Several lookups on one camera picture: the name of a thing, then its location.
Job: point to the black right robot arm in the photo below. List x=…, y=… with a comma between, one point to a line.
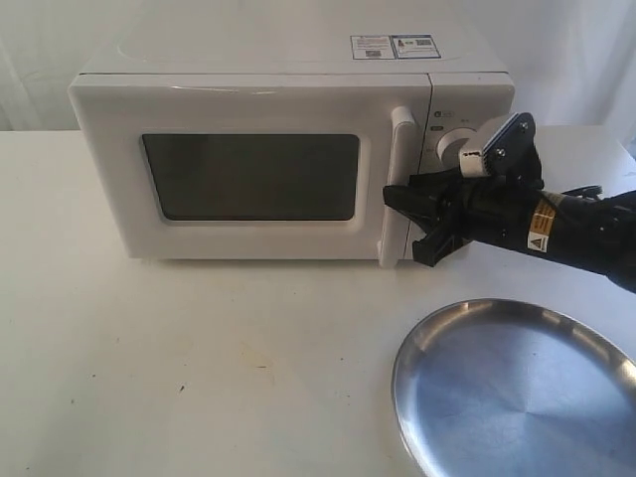
x=577, y=229

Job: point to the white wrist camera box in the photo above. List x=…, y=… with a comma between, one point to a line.
x=473, y=154

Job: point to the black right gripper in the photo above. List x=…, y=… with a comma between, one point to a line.
x=453, y=211

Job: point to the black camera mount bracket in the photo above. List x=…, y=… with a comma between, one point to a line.
x=511, y=152

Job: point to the white microwave oven body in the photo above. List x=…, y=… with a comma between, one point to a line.
x=469, y=85

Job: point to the upper white control knob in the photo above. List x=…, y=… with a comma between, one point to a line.
x=451, y=142

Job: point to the round stainless steel tray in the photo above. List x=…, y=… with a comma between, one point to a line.
x=497, y=387

